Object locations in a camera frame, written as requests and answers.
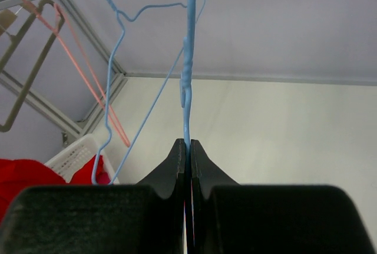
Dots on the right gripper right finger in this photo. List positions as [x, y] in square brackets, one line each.
[269, 218]

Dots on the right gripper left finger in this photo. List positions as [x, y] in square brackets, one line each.
[146, 217]

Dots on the magenta polo shirt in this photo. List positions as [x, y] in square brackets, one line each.
[101, 175]

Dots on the pink wire hanger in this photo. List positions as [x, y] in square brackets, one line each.
[104, 103]

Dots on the red t shirt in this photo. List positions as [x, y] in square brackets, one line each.
[17, 175]

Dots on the left wooden hanger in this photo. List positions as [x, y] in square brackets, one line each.
[7, 18]

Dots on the white plastic laundry basket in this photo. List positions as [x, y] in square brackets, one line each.
[74, 164]

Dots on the aluminium frame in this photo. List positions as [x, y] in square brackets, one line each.
[58, 92]

